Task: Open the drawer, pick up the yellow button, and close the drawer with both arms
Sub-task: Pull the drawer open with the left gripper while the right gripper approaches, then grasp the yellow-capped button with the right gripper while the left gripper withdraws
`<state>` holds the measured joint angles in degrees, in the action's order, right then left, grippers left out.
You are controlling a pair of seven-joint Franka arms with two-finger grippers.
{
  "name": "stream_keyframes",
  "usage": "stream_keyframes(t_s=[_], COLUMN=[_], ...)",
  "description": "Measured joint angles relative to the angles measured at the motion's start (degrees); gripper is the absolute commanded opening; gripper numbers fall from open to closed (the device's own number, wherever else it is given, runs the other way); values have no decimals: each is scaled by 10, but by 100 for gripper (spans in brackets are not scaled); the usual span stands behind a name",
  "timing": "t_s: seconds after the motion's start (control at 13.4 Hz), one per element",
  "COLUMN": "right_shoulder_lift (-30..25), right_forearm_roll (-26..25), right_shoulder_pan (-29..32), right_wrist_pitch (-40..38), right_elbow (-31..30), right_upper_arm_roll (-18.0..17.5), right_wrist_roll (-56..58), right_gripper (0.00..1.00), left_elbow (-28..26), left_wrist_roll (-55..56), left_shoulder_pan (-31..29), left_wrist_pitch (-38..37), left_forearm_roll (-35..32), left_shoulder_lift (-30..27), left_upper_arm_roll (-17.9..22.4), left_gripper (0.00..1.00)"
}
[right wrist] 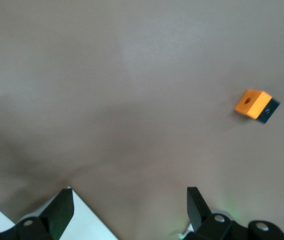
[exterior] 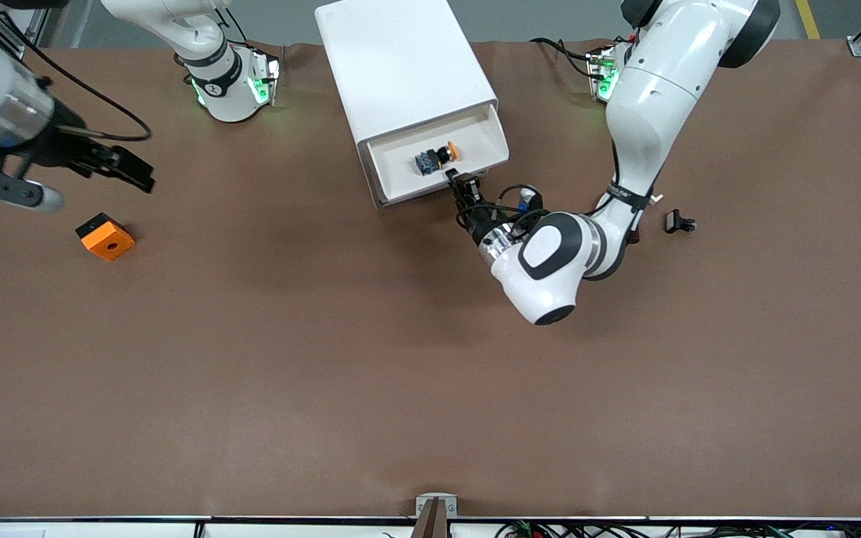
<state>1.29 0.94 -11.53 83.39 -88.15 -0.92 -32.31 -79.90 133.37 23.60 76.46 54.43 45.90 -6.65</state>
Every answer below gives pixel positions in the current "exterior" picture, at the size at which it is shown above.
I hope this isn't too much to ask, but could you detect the orange black square box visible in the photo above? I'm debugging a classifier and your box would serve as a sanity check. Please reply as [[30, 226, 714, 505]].
[[75, 212, 137, 262]]

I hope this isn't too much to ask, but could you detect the orange blue push button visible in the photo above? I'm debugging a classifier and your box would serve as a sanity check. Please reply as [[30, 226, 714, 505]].
[[413, 141, 460, 177]]

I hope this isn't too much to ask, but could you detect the black cable bundle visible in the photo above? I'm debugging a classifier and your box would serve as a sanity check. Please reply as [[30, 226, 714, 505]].
[[494, 519, 861, 538]]

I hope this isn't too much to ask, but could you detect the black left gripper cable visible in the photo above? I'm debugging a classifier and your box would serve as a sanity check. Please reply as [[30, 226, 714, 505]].
[[457, 183, 551, 234]]

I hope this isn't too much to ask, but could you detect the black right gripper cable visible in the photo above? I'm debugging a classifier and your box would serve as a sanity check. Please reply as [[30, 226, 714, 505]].
[[23, 41, 153, 143]]

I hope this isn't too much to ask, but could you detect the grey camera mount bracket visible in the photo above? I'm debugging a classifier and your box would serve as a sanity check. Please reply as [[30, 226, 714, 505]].
[[410, 492, 459, 538]]

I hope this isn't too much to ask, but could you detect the black arm base cable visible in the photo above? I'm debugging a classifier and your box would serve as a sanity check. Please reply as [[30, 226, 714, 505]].
[[529, 36, 605, 80]]

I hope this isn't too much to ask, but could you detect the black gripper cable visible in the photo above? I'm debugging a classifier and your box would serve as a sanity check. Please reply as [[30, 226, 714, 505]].
[[457, 183, 551, 234], [23, 41, 153, 143]]

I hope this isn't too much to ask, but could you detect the brown table mat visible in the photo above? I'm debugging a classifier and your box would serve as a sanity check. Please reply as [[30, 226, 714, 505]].
[[0, 37, 861, 521]]

